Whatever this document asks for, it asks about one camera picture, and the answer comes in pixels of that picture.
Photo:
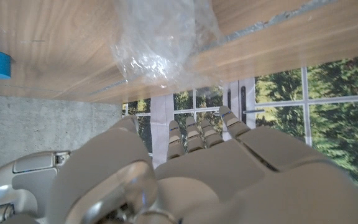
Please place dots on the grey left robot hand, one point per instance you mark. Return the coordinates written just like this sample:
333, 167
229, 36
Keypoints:
213, 180

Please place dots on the clear plastic wrap sheet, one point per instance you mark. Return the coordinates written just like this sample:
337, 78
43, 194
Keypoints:
163, 46

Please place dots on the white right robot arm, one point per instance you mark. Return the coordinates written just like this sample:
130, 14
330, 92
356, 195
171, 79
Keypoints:
14, 183

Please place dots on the printed forest window backdrop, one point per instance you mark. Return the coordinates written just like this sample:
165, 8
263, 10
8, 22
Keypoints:
322, 124

